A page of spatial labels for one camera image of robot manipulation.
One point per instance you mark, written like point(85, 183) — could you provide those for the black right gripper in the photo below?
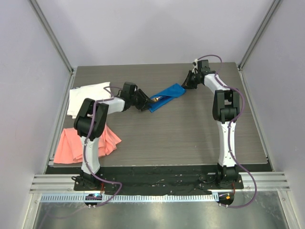
point(187, 84)

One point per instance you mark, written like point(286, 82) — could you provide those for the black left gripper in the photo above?
point(139, 93)

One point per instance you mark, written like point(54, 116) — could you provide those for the green handled gold fork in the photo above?
point(155, 99)

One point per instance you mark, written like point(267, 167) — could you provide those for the blue cloth napkin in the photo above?
point(167, 94)

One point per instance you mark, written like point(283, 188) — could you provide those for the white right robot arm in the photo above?
point(226, 107)

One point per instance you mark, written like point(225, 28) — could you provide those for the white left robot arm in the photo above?
point(90, 124)

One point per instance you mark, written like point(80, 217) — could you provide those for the white folded cloth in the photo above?
point(78, 95)

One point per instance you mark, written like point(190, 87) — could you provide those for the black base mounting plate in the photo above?
point(152, 180)

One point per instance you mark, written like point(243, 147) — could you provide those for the pink folded cloth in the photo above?
point(69, 149)

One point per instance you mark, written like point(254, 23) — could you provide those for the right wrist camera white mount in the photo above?
point(195, 66)

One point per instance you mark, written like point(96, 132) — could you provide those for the right aluminium frame post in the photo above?
point(259, 33)

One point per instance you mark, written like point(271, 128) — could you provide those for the aluminium frame post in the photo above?
point(49, 31)
point(259, 33)

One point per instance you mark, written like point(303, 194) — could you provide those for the left aluminium frame post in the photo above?
point(49, 31)

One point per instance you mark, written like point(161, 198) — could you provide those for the horizontal aluminium frame rail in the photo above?
point(264, 181)

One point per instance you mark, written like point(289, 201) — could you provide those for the slotted cable duct rail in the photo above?
point(94, 197)

